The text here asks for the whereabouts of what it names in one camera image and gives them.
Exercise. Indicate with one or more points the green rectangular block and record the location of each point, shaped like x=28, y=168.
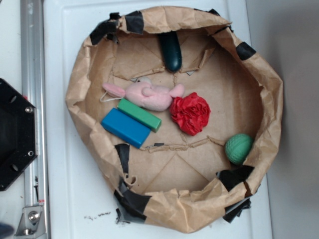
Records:
x=139, y=114

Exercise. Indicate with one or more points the brown paper bag bin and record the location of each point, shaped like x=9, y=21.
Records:
x=175, y=180

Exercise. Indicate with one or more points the pink plush bunny toy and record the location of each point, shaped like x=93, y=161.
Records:
x=145, y=94

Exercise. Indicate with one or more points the crumpled red paper ball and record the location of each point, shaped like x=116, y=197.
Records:
x=190, y=113

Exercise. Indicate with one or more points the blue rectangular block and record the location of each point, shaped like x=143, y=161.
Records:
x=125, y=127

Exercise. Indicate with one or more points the dark green oblong object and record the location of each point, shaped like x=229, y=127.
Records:
x=171, y=51

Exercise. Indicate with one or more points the green textured ball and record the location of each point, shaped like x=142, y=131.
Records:
x=238, y=147

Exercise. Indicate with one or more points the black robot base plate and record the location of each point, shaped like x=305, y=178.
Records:
x=17, y=134

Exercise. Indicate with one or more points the aluminium extrusion rail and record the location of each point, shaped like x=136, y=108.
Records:
x=33, y=87

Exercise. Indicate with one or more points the metal corner bracket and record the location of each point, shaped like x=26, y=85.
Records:
x=32, y=224

